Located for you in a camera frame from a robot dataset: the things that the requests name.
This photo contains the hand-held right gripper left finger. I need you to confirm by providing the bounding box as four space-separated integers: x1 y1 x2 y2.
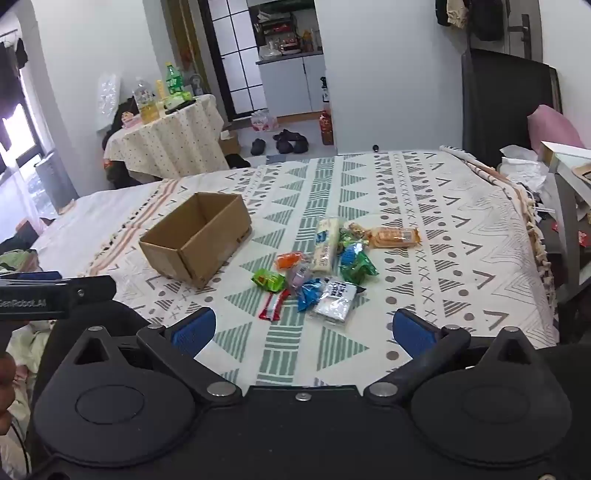
60 307 243 403

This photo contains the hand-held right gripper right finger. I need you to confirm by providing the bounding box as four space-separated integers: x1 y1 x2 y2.
364 308 539 407

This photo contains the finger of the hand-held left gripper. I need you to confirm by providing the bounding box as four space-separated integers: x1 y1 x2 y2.
0 271 63 283
0 275 117 309

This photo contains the brown cardboard box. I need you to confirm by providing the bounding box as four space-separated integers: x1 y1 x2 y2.
139 191 253 290

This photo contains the red and white packet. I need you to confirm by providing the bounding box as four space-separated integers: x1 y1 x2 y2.
259 291 289 321

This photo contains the silver and black packet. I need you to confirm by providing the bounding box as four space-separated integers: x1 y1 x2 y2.
310 277 358 326

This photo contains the large green snack packet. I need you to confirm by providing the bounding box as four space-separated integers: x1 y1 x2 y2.
339 244 379 282

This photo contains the small lime green packet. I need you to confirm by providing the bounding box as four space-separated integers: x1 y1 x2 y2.
252 269 287 293

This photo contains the orange biscuit packet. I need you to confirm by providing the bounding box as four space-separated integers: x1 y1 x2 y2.
365 226 422 250

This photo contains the blue snack packet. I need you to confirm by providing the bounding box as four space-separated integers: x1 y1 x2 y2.
295 278 326 312

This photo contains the small orange snack packet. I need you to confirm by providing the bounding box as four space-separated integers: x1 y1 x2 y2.
274 251 308 271

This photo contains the green candy wrapper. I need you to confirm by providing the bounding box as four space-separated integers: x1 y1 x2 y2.
339 224 369 252

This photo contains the lilac snack packet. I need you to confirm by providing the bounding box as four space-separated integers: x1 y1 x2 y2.
287 263 315 289

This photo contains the long cream snack packet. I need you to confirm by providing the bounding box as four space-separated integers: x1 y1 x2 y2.
310 218 341 274

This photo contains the person's left hand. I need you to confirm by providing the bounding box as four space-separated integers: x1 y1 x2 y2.
0 353 17 435

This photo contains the person's black clothing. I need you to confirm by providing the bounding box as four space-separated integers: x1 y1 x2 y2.
37 300 591 370

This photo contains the white bed sheet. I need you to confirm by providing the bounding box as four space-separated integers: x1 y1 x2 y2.
30 179 167 278

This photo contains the patterned woven blanket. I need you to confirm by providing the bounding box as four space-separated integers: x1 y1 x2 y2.
88 148 559 388

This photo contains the grey ribbed heater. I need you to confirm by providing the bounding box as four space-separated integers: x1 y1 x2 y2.
34 152 77 204

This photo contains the table with dotted tablecloth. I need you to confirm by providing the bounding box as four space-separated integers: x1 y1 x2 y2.
102 95 230 181

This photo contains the clear bubble wrap bag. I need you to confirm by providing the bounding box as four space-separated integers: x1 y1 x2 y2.
96 73 122 132

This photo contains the clear bottle with yellow liquid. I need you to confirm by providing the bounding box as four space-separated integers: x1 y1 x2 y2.
134 78 158 123

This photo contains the white plastic bag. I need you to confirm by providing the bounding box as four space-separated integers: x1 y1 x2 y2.
499 145 550 195

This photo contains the dark hanging laundry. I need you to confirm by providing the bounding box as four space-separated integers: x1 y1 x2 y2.
0 39 28 93

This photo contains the white side table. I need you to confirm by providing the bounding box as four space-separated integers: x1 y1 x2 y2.
538 141 591 296

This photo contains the pink wrapped bottle pack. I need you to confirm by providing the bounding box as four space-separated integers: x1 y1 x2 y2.
250 110 279 131

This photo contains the green soda bottle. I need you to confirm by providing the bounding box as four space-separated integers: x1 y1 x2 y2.
165 62 184 97

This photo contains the black flat panel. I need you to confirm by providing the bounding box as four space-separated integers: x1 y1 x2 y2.
462 48 561 155

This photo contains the pink pillow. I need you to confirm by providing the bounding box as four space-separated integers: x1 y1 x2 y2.
527 105 585 155

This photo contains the grey kitchen cabinet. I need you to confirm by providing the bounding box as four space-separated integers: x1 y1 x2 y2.
256 53 326 118

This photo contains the black framed panel door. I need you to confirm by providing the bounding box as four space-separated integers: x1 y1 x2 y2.
198 0 269 121

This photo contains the kitchen shelf rack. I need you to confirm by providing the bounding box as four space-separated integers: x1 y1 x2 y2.
256 7 296 56

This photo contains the beige hanging jacket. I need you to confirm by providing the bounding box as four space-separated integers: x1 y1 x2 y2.
445 0 468 31

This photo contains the black hanging bag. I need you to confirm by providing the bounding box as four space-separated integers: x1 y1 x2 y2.
466 0 504 42

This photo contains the black door handle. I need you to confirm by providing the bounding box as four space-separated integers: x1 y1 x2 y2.
508 14 532 58

